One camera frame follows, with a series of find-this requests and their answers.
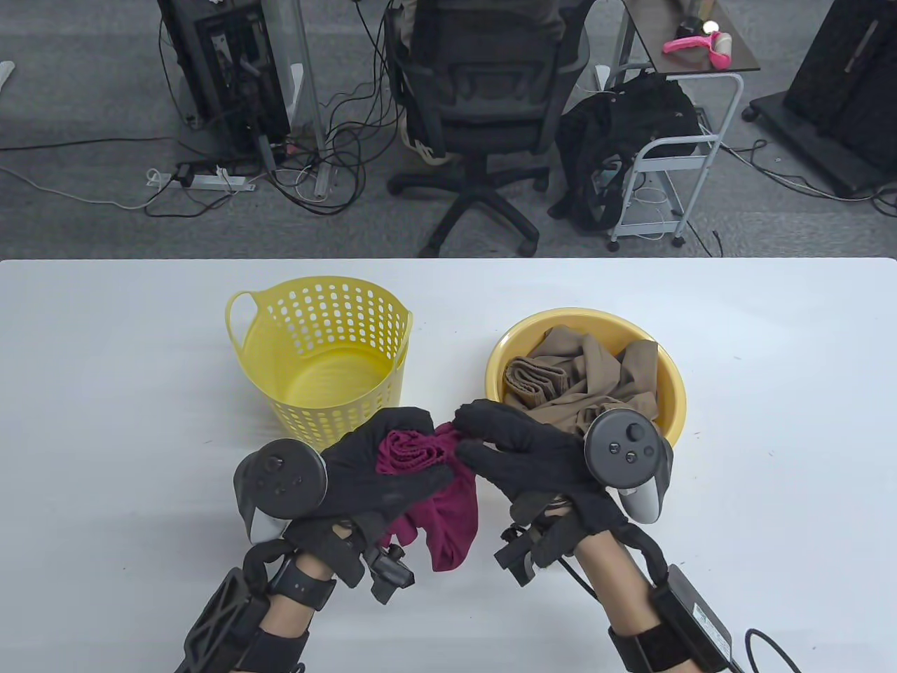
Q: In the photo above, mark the black forearm brace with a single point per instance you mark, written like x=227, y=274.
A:
x=224, y=617

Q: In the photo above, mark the maroon shorts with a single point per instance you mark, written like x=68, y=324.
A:
x=448, y=519

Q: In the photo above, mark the black office chair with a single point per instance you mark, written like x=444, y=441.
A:
x=483, y=105

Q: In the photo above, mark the black backpack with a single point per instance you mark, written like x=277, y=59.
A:
x=631, y=119

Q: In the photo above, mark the yellow perforated plastic basket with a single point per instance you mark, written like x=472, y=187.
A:
x=315, y=382

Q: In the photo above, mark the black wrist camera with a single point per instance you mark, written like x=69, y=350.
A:
x=389, y=575
x=518, y=561

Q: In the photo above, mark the person's right hand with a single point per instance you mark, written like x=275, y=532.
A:
x=532, y=463

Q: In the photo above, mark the person's right forearm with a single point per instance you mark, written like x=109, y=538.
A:
x=617, y=596

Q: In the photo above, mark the white cart with brown top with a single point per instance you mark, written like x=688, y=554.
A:
x=655, y=31

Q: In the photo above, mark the yellow plastic basin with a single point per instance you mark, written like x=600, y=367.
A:
x=499, y=364

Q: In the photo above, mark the small black device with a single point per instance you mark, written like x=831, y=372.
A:
x=690, y=28

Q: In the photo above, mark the black computer tower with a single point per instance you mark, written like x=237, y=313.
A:
x=231, y=70

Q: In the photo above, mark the pink handheld tool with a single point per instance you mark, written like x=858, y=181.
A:
x=690, y=44

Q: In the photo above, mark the black braided controller tether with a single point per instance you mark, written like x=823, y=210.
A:
x=648, y=554

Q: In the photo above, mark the beige bag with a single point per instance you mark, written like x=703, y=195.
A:
x=427, y=151

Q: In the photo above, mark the black wrist band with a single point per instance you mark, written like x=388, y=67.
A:
x=301, y=585

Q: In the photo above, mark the grey handheld controller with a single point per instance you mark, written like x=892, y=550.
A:
x=280, y=477
x=624, y=449

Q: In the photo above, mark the black wheeled cabinet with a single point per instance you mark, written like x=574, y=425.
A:
x=841, y=70

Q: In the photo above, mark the white power strip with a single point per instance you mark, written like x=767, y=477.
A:
x=210, y=181

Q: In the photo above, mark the tan shorts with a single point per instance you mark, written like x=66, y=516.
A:
x=596, y=378

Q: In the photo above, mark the grey metal desk leg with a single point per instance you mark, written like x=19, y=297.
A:
x=312, y=105

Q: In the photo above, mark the person's left forearm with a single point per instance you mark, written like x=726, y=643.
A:
x=287, y=624

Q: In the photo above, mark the white desk foot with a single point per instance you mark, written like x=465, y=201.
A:
x=5, y=73

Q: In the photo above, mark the black battery box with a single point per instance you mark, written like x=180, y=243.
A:
x=701, y=624

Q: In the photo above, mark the person's left hand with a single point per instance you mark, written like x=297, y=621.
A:
x=364, y=491

